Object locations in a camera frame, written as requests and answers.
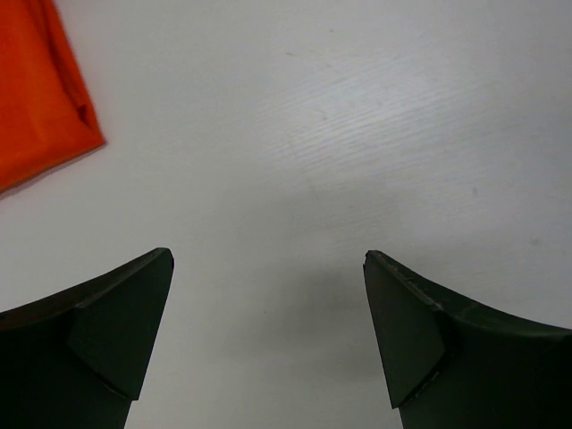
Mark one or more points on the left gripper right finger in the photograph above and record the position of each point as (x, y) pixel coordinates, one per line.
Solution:
(452, 362)

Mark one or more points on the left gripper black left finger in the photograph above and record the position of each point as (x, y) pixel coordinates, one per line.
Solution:
(79, 358)

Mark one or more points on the orange t shirt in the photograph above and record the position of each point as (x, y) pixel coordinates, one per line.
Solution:
(47, 116)

